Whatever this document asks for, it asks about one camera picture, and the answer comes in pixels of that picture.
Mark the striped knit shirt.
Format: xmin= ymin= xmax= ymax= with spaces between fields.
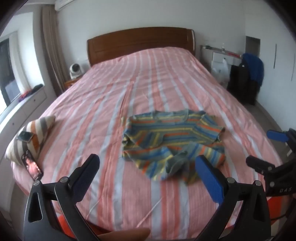
xmin=121 ymin=110 xmax=226 ymax=184

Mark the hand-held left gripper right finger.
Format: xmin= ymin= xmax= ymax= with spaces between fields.
xmin=195 ymin=155 xmax=271 ymax=241

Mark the wooden nightstand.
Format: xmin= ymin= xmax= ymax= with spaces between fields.
xmin=64 ymin=79 xmax=80 ymax=88

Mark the white plastic bag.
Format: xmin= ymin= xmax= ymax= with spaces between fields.
xmin=211 ymin=58 xmax=230 ymax=87

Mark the pink striped bed sheet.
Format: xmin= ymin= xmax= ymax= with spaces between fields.
xmin=11 ymin=46 xmax=289 ymax=239

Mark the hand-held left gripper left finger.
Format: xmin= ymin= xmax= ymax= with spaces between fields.
xmin=23 ymin=153 xmax=100 ymax=241

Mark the wooden bed headboard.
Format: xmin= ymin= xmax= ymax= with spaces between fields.
xmin=87 ymin=27 xmax=196 ymax=66

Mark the striped pillow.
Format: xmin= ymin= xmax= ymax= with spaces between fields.
xmin=5 ymin=115 xmax=56 ymax=166

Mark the wooden bed frame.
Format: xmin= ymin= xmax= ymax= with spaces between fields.
xmin=97 ymin=228 xmax=151 ymax=241

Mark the glass desk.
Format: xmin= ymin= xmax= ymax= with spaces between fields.
xmin=200 ymin=45 xmax=243 ymax=61

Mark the smartphone with lit screen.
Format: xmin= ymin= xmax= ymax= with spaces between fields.
xmin=21 ymin=150 xmax=44 ymax=181

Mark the smartphone with dark screen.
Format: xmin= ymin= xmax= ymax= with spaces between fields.
xmin=16 ymin=131 xmax=35 ymax=143

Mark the beige curtain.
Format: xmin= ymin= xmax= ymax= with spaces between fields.
xmin=42 ymin=6 xmax=66 ymax=93

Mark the blue jacket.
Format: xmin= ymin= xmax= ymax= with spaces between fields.
xmin=242 ymin=53 xmax=264 ymax=86

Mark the white round camera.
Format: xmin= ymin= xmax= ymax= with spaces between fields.
xmin=69 ymin=63 xmax=84 ymax=80

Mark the person's orange fleece clothing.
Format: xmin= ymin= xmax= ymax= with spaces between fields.
xmin=57 ymin=197 xmax=295 ymax=241

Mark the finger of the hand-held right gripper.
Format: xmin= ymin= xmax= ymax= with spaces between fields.
xmin=266 ymin=128 xmax=296 ymax=149
xmin=245 ymin=156 xmax=276 ymax=176

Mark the white wardrobe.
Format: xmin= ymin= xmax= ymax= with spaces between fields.
xmin=245 ymin=35 xmax=296 ymax=112

